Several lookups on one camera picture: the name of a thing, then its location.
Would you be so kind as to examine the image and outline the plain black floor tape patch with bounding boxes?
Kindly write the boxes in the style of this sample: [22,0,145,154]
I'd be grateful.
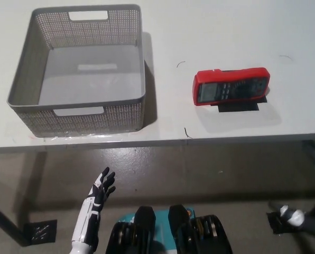
[266,211,284,235]

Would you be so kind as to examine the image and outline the black tape patch on table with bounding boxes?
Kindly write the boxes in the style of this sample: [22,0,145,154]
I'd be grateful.
[209,95,269,114]

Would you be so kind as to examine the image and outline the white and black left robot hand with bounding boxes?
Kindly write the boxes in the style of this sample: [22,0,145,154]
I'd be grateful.
[85,167,117,213]

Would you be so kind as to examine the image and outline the black and teal robot body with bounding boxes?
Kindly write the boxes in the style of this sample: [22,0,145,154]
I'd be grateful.
[105,204,234,254]

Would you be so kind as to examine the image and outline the red digital multimeter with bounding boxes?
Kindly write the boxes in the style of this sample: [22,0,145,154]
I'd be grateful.
[192,67,271,107]

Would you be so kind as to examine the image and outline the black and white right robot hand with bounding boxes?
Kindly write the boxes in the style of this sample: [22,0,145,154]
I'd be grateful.
[267,141,315,236]

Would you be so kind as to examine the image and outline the grey perforated plastic basket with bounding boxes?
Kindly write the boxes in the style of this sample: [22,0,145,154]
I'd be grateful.
[6,3,147,138]

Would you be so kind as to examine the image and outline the black floor tape patch, white scuffs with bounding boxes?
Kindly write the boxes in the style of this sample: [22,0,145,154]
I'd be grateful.
[23,219,58,242]

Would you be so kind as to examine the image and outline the black table leg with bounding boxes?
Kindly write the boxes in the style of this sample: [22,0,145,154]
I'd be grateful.
[0,197,25,240]

